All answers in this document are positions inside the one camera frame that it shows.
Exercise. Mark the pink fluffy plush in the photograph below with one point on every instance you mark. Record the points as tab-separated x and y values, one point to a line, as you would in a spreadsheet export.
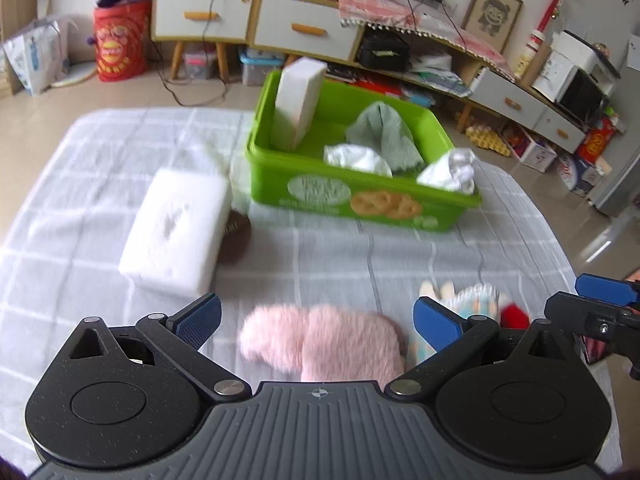
324	343

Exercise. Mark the black bag in sideboard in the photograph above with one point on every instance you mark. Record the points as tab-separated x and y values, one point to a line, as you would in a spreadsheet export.
383	50

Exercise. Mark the large white foam block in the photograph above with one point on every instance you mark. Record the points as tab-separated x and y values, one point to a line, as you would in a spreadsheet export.
174	242

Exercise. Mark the santa plush red white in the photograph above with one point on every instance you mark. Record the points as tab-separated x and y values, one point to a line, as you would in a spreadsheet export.
512	317

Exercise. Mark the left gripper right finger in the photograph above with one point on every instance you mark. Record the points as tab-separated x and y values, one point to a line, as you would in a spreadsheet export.
456	342

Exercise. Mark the brown small box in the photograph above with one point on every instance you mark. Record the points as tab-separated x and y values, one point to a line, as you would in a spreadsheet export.
236	239

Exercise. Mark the pink tasselled cloth runner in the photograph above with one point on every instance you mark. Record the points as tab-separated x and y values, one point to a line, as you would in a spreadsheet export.
390	15

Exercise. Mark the wooden shelf cabinet with drawer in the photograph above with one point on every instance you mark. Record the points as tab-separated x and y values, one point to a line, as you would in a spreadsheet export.
220	23

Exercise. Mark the framed cartoon girl picture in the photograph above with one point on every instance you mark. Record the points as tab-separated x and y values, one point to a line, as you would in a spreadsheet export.
492	21

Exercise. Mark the white drawer cabinet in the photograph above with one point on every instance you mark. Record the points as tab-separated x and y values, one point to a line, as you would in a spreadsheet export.
304	29

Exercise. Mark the rolled white sock bundle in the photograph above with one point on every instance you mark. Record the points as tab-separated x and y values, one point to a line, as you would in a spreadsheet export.
453	172

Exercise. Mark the white printed shopping bag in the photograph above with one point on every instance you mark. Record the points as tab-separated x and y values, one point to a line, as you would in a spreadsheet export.
38	53

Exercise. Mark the long low wooden sideboard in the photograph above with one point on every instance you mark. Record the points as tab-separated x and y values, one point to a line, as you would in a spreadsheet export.
490	91

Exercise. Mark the clear storage box blue lid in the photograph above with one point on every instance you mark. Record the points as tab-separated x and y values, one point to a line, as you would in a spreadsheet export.
257	64

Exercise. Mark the mint green towel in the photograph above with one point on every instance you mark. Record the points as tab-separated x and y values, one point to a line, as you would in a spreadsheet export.
381	128

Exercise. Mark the white printer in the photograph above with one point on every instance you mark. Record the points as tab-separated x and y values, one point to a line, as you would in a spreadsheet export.
584	55

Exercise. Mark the yellow egg tray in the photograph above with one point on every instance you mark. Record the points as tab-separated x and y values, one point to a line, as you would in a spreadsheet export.
487	139

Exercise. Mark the crumpled white cloth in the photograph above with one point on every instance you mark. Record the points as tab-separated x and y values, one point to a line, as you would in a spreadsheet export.
356	158

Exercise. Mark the black microwave oven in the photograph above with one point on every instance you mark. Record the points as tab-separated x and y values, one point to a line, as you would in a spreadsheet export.
570	88

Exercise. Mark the thin white foam block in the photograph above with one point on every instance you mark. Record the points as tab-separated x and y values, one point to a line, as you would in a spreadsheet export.
296	100

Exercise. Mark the red printed bucket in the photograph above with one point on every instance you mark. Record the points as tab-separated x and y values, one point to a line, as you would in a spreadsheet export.
119	35

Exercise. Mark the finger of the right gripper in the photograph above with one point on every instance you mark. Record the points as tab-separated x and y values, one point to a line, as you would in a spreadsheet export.
607	287

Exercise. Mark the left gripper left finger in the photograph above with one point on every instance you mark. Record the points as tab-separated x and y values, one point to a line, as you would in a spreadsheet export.
177	340

